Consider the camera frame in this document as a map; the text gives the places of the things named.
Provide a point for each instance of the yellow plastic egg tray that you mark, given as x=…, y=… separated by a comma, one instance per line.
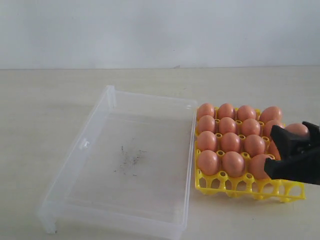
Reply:
x=221, y=182

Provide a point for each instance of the brown egg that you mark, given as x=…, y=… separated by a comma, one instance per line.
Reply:
x=206, y=123
x=233, y=164
x=207, y=140
x=227, y=125
x=208, y=162
x=250, y=126
x=298, y=129
x=268, y=127
x=256, y=167
x=230, y=142
x=205, y=109
x=272, y=149
x=271, y=113
x=254, y=145
x=246, y=112
x=226, y=110

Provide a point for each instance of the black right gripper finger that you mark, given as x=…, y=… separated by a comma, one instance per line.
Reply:
x=290, y=144
x=303, y=168

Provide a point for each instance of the clear plastic storage box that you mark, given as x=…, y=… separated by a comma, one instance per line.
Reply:
x=130, y=167

